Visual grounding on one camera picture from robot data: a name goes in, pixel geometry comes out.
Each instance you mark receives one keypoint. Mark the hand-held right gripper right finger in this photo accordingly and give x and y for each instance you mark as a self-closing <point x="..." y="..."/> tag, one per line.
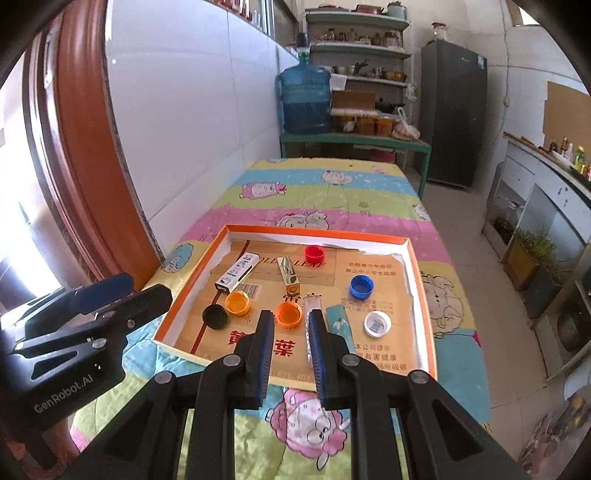
<point x="318" y="360"/>

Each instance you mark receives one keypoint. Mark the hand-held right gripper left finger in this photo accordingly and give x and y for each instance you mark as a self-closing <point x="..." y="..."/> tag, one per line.
<point x="264" y="355"/>

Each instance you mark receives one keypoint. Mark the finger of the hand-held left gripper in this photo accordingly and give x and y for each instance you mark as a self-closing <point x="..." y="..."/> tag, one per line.
<point x="147" y="300"/>
<point x="106" y="288"/>

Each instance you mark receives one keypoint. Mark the shallow orange-rimmed cardboard box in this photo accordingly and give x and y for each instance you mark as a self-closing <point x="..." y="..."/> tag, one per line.
<point x="184" y="300"/>

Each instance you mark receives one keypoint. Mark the teal patterned small pack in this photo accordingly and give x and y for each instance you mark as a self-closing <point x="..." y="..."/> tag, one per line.
<point x="338" y="323"/>

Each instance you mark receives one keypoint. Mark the deep orange bottle cap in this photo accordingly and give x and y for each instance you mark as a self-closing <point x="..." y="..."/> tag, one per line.
<point x="289" y="314"/>

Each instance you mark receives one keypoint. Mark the clear lip gloss tube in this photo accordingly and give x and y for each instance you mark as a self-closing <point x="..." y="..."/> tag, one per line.
<point x="315" y="304"/>

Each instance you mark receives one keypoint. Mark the yellow-orange bottle cap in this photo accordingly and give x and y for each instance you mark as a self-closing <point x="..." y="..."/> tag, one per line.
<point x="238" y="302"/>

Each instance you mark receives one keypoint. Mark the black bottle cap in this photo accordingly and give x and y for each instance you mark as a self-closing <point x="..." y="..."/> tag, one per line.
<point x="215" y="316"/>

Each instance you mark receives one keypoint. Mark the white bottle cap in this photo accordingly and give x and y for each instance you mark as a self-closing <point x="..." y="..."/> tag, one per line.
<point x="377" y="324"/>

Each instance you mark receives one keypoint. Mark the blue bottle cap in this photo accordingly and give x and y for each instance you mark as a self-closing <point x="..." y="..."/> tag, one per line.
<point x="361" y="286"/>

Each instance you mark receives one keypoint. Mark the white cartoon-print small case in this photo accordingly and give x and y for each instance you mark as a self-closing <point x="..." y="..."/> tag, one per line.
<point x="235" y="272"/>

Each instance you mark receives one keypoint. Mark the red bottle cap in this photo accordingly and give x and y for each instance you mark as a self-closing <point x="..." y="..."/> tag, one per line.
<point x="315" y="253"/>

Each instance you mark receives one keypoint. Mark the printed cardboard liner sheet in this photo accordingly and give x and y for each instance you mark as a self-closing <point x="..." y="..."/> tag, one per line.
<point x="378" y="360"/>

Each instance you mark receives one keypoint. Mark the red-brown wooden door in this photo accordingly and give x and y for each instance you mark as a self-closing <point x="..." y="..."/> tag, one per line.
<point x="87" y="138"/>

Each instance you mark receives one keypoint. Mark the green table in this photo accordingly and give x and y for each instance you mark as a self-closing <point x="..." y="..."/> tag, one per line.
<point x="355" y="141"/>

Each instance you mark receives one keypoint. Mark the potted plant in brown box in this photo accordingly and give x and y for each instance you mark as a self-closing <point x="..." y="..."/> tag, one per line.
<point x="526" y="263"/>

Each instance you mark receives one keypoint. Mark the potted plant in dark box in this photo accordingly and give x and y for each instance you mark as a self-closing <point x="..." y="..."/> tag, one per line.
<point x="545" y="293"/>

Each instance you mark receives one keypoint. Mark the amber food jar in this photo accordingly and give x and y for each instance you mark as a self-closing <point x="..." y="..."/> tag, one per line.
<point x="384" y="125"/>
<point x="364" y="124"/>
<point x="342" y="123"/>

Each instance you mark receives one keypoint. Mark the plastic bag of food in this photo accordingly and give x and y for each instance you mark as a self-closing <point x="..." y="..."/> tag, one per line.
<point x="406" y="129"/>

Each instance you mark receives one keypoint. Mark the colourful patterned cloth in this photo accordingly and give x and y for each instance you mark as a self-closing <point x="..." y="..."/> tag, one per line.
<point x="558" y="438"/>

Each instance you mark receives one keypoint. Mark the blue water jug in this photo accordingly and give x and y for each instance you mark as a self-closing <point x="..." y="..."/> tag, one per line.
<point x="304" y="101"/>

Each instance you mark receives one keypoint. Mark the dark cooking pot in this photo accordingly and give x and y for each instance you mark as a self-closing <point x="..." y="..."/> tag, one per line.
<point x="572" y="327"/>

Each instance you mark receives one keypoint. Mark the grey kitchen counter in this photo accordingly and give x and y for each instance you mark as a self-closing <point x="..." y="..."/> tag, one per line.
<point x="540" y="207"/>

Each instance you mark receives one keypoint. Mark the white plastic container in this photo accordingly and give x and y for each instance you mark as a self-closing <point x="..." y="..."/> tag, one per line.
<point x="338" y="82"/>

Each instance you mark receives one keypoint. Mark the dark refrigerator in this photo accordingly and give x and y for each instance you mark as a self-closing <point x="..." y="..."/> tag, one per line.
<point x="452" y="115"/>

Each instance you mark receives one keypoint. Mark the group of metal pots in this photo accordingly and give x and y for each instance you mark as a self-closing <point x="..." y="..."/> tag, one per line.
<point x="369" y="71"/>

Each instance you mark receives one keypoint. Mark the jug water pump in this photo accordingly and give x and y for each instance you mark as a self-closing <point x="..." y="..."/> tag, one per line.
<point x="302" y="48"/>

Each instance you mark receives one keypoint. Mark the dark bottle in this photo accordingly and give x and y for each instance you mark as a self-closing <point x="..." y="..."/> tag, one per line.
<point x="553" y="146"/>

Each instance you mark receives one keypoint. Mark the metal shelf rack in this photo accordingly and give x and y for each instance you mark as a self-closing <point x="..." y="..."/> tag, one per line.
<point x="401" y="50"/>

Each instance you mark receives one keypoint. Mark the row of glass jars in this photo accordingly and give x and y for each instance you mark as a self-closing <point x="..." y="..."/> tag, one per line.
<point x="360" y="37"/>

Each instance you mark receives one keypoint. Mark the green bottle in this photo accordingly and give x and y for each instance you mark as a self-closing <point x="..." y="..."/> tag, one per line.
<point x="579" y="158"/>

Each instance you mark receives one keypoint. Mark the glass jar with red lid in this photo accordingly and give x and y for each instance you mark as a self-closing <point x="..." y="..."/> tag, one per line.
<point x="440" y="31"/>

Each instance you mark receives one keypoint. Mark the teal enamel pot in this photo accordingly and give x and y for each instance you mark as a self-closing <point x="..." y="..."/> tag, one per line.
<point x="397" y="11"/>

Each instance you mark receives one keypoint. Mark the cardboard sheet on wall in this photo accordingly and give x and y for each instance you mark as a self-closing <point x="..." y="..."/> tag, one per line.
<point x="568" y="115"/>

